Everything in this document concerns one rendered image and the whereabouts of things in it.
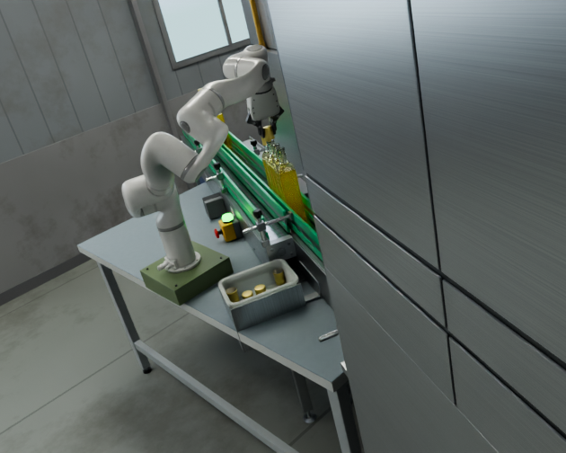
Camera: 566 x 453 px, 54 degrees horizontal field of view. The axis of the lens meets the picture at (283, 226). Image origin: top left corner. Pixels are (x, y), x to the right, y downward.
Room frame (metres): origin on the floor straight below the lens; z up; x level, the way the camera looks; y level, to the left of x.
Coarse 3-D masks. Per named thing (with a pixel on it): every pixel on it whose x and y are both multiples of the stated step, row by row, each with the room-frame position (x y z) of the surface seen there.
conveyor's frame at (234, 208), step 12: (204, 180) 2.76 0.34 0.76; (216, 180) 2.36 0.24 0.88; (216, 192) 2.43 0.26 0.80; (228, 192) 2.16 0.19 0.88; (228, 204) 2.13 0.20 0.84; (240, 216) 1.91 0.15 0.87; (252, 240) 1.78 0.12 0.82; (300, 240) 1.58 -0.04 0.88; (264, 252) 1.62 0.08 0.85; (300, 252) 1.55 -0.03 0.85; (312, 252) 1.48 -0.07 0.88; (288, 264) 1.66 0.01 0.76; (312, 264) 1.45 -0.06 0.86; (324, 276) 1.35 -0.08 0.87; (324, 288) 1.37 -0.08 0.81
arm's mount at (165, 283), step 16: (208, 256) 1.75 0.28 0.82; (224, 256) 1.73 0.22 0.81; (144, 272) 1.74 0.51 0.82; (160, 272) 1.72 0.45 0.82; (192, 272) 1.67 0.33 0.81; (208, 272) 1.66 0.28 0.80; (224, 272) 1.70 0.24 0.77; (160, 288) 1.66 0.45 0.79; (176, 288) 1.60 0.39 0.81; (192, 288) 1.62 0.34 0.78
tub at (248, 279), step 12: (264, 264) 1.55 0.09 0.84; (276, 264) 1.55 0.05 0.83; (240, 276) 1.53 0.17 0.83; (252, 276) 1.54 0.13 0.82; (264, 276) 1.54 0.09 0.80; (288, 276) 1.48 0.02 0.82; (228, 288) 1.52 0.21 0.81; (240, 288) 1.52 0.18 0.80; (252, 288) 1.53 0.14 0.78; (276, 288) 1.39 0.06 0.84; (228, 300) 1.39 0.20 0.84; (240, 300) 1.49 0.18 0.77; (252, 300) 1.37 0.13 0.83
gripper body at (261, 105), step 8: (272, 88) 1.80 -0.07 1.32; (256, 96) 1.79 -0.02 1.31; (264, 96) 1.79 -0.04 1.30; (272, 96) 1.80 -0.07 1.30; (248, 104) 1.81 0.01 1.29; (256, 104) 1.79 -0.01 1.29; (264, 104) 1.80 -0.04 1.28; (272, 104) 1.81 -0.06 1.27; (248, 112) 1.83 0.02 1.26; (256, 112) 1.80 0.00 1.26; (264, 112) 1.81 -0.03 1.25; (272, 112) 1.82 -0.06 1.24
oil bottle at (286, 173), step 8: (280, 168) 1.71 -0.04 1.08; (288, 168) 1.71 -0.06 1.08; (280, 176) 1.71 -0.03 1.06; (288, 176) 1.71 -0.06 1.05; (280, 184) 1.72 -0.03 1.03; (288, 184) 1.71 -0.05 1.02; (296, 184) 1.71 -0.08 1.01; (280, 192) 1.75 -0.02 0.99; (288, 192) 1.71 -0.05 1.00; (296, 192) 1.71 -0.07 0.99; (288, 200) 1.70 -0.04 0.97; (296, 200) 1.71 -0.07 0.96; (296, 208) 1.71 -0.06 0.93; (304, 216) 1.71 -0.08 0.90
